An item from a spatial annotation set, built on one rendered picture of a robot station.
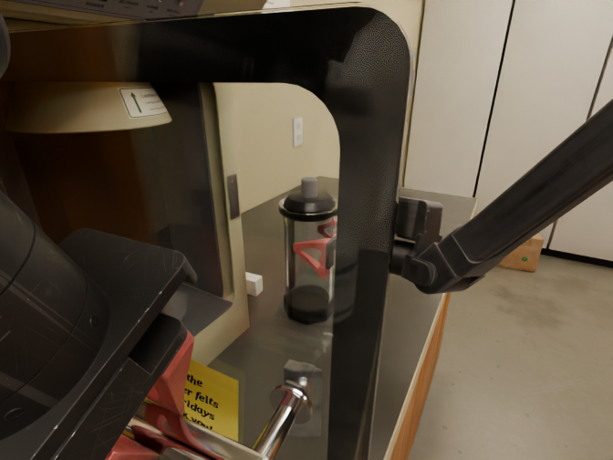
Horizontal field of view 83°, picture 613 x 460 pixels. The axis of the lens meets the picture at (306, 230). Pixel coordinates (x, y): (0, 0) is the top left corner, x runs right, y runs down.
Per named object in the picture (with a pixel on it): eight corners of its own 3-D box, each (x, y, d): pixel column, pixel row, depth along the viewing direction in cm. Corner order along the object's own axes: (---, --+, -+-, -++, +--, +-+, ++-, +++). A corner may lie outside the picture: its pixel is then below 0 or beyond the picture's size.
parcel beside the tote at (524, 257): (476, 263, 279) (483, 231, 267) (475, 246, 306) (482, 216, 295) (535, 274, 264) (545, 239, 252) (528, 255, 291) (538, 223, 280)
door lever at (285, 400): (182, 372, 23) (176, 342, 22) (313, 425, 20) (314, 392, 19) (112, 444, 19) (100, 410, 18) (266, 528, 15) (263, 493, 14)
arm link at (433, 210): (428, 290, 46) (467, 287, 51) (445, 205, 44) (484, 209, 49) (368, 264, 56) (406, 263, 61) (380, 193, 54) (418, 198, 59)
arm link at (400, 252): (419, 285, 52) (425, 277, 57) (427, 240, 51) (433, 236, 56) (375, 273, 56) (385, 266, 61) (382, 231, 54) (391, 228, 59)
